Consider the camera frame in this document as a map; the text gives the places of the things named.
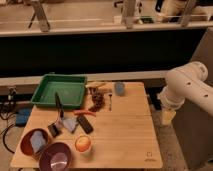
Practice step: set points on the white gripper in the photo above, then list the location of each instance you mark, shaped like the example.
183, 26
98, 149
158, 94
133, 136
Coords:
167, 116

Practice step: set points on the dark grape bunch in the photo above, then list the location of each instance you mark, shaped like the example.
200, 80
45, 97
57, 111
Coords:
97, 99

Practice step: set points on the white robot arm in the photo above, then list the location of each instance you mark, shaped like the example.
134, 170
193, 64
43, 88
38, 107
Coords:
186, 82

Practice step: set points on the black rectangular remote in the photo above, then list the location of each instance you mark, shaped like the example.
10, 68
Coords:
86, 126

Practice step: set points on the orange fruit in cup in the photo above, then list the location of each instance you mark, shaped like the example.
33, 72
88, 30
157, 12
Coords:
83, 144

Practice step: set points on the orange carrot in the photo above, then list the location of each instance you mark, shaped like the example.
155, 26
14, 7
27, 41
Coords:
87, 112

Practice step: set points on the grey blue cloth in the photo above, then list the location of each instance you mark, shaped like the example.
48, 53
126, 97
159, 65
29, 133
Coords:
70, 124

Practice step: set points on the green plastic tray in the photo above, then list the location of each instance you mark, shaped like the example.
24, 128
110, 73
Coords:
71, 90

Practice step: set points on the small black block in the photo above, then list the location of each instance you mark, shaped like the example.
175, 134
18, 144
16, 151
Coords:
53, 129

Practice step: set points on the purple bowl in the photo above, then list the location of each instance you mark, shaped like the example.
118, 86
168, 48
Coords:
56, 157

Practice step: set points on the blue sponge in bowl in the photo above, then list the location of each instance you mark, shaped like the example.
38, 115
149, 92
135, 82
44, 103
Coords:
37, 141

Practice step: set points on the brown bowl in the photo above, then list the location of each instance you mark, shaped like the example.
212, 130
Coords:
26, 147

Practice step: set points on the blue box beside table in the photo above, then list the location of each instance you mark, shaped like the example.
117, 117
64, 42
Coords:
22, 116

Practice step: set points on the black handled knife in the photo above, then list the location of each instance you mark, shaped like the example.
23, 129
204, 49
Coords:
59, 105

